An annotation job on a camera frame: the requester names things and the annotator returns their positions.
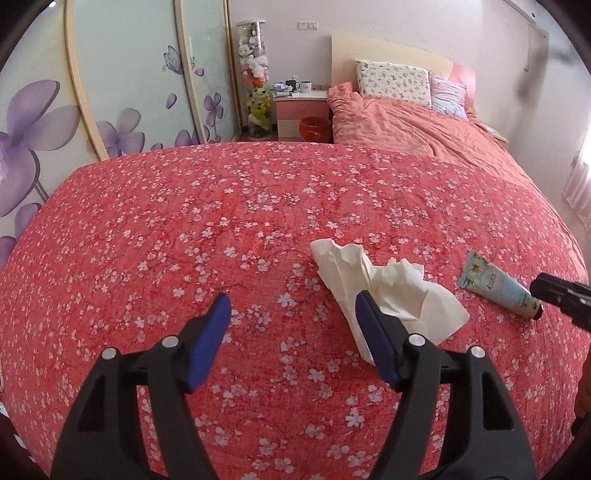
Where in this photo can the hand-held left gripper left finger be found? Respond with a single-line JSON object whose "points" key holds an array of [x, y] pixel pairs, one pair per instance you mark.
{"points": [[207, 341]]}

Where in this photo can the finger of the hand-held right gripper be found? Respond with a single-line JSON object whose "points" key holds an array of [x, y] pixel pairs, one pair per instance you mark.
{"points": [[565, 295]]}

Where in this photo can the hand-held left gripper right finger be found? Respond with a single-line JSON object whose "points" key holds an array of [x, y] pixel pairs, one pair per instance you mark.
{"points": [[376, 341]]}

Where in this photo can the white paper tissue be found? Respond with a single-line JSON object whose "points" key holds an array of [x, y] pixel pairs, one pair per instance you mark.
{"points": [[415, 295]]}

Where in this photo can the hand cream tube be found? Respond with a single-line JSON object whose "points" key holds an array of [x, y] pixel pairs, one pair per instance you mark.
{"points": [[489, 281]]}

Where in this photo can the pink curtain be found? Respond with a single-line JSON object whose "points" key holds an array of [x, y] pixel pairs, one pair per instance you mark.
{"points": [[579, 180]]}

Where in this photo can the red floral bedspread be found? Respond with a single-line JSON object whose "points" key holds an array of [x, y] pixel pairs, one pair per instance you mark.
{"points": [[184, 207]]}

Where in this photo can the orange duvet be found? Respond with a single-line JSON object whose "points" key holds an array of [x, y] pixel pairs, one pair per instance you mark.
{"points": [[415, 134]]}

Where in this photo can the orange waste bin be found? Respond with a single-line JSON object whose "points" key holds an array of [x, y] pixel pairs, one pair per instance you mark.
{"points": [[315, 129]]}

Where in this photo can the pink striped pillow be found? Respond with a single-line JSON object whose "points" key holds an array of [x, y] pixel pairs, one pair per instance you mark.
{"points": [[448, 97]]}

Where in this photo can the pink and white nightstand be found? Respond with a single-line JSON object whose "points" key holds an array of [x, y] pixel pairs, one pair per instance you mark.
{"points": [[295, 110]]}

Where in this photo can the floral print pillow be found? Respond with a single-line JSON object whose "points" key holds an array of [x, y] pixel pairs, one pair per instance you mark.
{"points": [[392, 83]]}

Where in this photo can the small stack of papers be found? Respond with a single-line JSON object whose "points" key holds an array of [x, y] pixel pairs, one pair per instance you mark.
{"points": [[280, 88]]}

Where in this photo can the white mug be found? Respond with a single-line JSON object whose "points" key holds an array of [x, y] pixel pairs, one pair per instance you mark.
{"points": [[303, 86]]}

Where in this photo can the clear tube of plush toys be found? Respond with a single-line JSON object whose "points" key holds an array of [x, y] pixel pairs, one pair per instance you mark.
{"points": [[254, 78]]}

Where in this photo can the beige and pink headboard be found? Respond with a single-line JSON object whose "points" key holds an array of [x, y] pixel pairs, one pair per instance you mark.
{"points": [[351, 55]]}

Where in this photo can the wardrobe with purple flower doors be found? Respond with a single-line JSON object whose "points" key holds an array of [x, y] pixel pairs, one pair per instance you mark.
{"points": [[115, 69]]}

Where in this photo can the white wall pipe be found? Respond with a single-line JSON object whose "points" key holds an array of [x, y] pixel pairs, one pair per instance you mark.
{"points": [[531, 27]]}

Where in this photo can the white wall socket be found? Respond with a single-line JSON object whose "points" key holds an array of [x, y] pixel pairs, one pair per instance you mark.
{"points": [[307, 25]]}

